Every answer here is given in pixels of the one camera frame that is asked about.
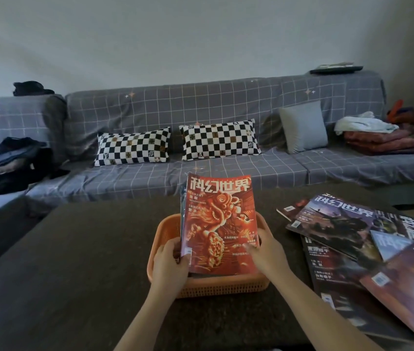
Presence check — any person's right hand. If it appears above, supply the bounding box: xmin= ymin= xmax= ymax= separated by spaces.
xmin=243 ymin=224 xmax=292 ymax=278

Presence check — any person's left hand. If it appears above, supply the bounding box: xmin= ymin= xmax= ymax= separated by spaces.
xmin=150 ymin=236 xmax=192 ymax=300

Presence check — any thick stack of magazines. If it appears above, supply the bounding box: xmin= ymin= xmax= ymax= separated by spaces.
xmin=178 ymin=180 xmax=189 ymax=278

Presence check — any orange plastic basket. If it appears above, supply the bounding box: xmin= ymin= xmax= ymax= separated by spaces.
xmin=147 ymin=212 xmax=272 ymax=299

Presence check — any pile of magazines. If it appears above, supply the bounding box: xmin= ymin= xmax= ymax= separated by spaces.
xmin=276 ymin=193 xmax=414 ymax=350

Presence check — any red lion cover magazine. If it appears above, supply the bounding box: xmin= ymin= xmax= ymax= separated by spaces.
xmin=180 ymin=173 xmax=261 ymax=276

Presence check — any purple sky aircraft magazine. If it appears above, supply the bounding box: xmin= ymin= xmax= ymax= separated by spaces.
xmin=285 ymin=195 xmax=383 ymax=262

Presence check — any person's left forearm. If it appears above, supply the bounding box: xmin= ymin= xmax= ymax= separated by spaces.
xmin=113 ymin=288 xmax=178 ymax=351

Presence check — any person's right forearm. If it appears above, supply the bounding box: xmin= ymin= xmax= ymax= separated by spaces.
xmin=272 ymin=270 xmax=383 ymax=351

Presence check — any dark speckled table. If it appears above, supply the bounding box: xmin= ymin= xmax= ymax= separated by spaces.
xmin=0 ymin=182 xmax=414 ymax=351

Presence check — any black white checkered pillow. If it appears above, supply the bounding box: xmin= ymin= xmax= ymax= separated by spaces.
xmin=94 ymin=126 xmax=172 ymax=168
xmin=179 ymin=118 xmax=263 ymax=161

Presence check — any plain grey cushion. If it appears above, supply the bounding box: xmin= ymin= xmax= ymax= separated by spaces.
xmin=278 ymin=100 xmax=329 ymax=155

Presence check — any folded dark red blanket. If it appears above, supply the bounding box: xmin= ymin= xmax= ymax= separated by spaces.
xmin=342 ymin=128 xmax=414 ymax=156

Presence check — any white crumpled cloth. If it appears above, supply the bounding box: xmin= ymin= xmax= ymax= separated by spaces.
xmin=334 ymin=111 xmax=400 ymax=136

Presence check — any grey checked covered sofa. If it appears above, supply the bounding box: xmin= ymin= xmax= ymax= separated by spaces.
xmin=0 ymin=71 xmax=414 ymax=278

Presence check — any heap of dark clothes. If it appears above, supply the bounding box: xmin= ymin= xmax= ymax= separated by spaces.
xmin=0 ymin=136 xmax=71 ymax=197

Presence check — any orange red bag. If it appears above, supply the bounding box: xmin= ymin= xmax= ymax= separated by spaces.
xmin=386 ymin=99 xmax=414 ymax=125

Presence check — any black flat tray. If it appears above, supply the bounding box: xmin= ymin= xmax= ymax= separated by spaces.
xmin=309 ymin=65 xmax=364 ymax=75

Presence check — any pale booklet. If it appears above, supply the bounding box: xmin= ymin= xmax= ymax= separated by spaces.
xmin=318 ymin=62 xmax=355 ymax=70

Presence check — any black crumpled garment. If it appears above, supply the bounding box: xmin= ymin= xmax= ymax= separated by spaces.
xmin=12 ymin=80 xmax=56 ymax=97

